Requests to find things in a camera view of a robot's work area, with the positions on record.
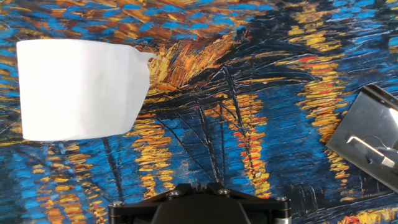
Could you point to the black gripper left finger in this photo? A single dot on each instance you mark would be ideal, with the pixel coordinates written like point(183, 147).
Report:
point(133, 211)

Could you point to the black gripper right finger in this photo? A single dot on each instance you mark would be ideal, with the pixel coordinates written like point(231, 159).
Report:
point(267, 211)

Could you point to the white toilet paper roll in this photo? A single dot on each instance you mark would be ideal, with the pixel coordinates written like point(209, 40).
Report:
point(77, 90)

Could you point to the green striped flat box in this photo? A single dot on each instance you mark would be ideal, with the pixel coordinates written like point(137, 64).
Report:
point(367, 124)

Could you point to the starry night painting tablecloth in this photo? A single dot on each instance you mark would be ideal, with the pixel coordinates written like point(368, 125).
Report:
point(217, 77)

